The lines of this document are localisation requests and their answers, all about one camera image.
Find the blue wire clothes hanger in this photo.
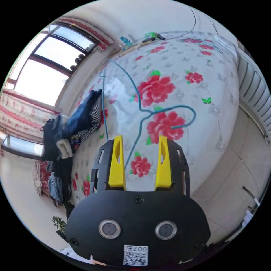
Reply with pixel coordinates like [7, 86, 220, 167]
[99, 59, 196, 172]

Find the black cable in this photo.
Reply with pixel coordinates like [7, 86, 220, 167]
[165, 6, 198, 40]

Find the red patterned curtain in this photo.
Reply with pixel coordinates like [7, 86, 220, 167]
[0, 88, 63, 141]
[55, 17, 116, 52]

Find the white radiator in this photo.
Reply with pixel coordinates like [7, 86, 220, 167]
[237, 50, 271, 145]

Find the bed with floral sheet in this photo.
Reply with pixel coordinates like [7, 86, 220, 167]
[70, 31, 241, 205]

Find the pile of clothes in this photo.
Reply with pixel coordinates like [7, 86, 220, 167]
[32, 89, 104, 209]

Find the window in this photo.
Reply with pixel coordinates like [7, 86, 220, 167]
[4, 23, 100, 107]

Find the green plant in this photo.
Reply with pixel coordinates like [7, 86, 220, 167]
[51, 215, 67, 235]

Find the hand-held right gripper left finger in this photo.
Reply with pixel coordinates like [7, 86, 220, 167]
[108, 135, 127, 189]

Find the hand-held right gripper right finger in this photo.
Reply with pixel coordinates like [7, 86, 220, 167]
[154, 136, 172, 190]

